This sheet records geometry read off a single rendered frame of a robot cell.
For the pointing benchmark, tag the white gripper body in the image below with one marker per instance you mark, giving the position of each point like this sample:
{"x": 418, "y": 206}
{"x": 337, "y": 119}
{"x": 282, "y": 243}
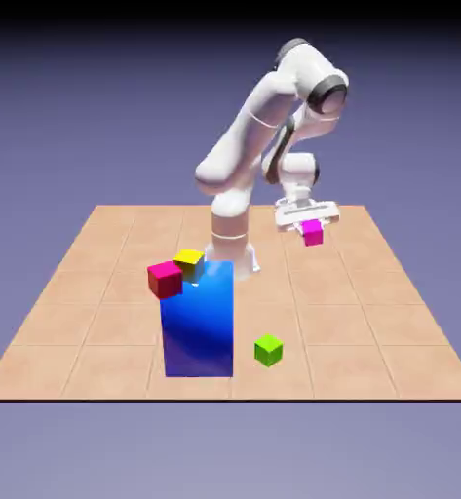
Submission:
{"x": 306, "y": 213}

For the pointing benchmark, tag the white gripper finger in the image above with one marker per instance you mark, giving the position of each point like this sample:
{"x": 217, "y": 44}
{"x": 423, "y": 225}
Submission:
{"x": 297, "y": 228}
{"x": 325, "y": 222}

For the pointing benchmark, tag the small magenta cube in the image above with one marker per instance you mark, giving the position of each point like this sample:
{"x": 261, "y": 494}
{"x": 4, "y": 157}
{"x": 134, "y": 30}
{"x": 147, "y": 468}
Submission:
{"x": 313, "y": 232}

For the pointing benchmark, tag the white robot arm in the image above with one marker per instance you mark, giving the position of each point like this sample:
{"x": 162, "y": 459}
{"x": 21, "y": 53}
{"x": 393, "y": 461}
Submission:
{"x": 253, "y": 128}

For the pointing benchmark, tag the small yellow cube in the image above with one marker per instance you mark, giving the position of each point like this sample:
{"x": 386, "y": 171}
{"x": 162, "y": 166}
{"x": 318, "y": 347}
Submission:
{"x": 189, "y": 259}

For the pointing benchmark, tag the small green cube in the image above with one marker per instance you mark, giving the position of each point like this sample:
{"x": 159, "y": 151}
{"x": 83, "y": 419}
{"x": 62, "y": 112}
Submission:
{"x": 268, "y": 351}

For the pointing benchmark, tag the small red cube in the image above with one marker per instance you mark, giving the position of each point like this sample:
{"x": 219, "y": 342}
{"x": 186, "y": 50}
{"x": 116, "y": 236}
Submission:
{"x": 164, "y": 279}

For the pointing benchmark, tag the large blue box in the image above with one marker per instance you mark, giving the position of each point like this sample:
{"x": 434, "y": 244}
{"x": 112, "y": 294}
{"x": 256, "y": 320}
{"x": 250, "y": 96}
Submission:
{"x": 199, "y": 323}

